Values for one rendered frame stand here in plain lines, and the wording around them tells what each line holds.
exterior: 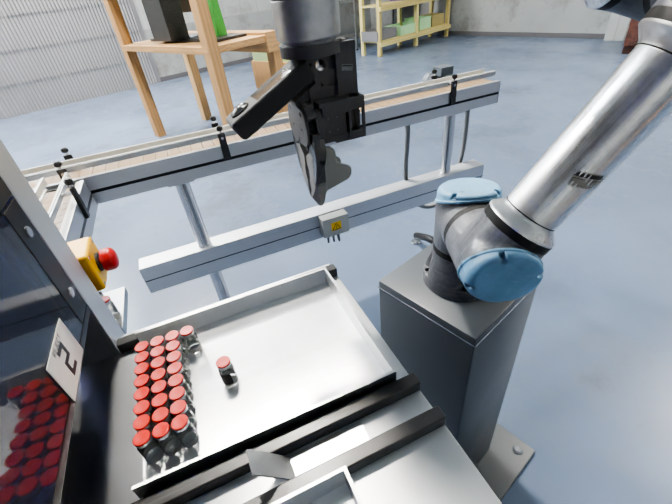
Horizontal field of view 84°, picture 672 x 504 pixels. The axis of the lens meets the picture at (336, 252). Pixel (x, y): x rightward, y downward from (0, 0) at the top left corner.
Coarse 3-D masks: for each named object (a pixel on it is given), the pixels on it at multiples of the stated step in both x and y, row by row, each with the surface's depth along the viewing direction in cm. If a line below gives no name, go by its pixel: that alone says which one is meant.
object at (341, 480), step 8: (336, 472) 41; (344, 472) 41; (320, 480) 41; (328, 480) 41; (336, 480) 42; (344, 480) 43; (304, 488) 40; (312, 488) 41; (320, 488) 41; (328, 488) 42; (336, 488) 43; (344, 488) 43; (352, 488) 40; (288, 496) 40; (296, 496) 40; (304, 496) 41; (312, 496) 42; (320, 496) 42; (328, 496) 42; (336, 496) 42; (344, 496) 42; (352, 496) 42
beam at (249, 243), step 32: (384, 192) 169; (416, 192) 174; (256, 224) 157; (288, 224) 155; (352, 224) 169; (160, 256) 145; (192, 256) 145; (224, 256) 151; (256, 256) 157; (160, 288) 147
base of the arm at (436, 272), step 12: (432, 252) 80; (432, 264) 79; (444, 264) 76; (432, 276) 79; (444, 276) 77; (456, 276) 75; (432, 288) 80; (444, 288) 77; (456, 288) 76; (456, 300) 78; (468, 300) 77
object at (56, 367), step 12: (60, 324) 46; (60, 336) 45; (72, 336) 48; (72, 348) 47; (48, 360) 41; (60, 360) 43; (72, 360) 46; (48, 372) 40; (60, 372) 42; (60, 384) 41; (72, 384) 44; (72, 396) 43
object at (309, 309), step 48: (288, 288) 69; (336, 288) 66; (144, 336) 62; (240, 336) 63; (288, 336) 62; (336, 336) 61; (192, 384) 56; (240, 384) 56; (288, 384) 55; (336, 384) 54; (384, 384) 52; (240, 432) 50; (144, 480) 46
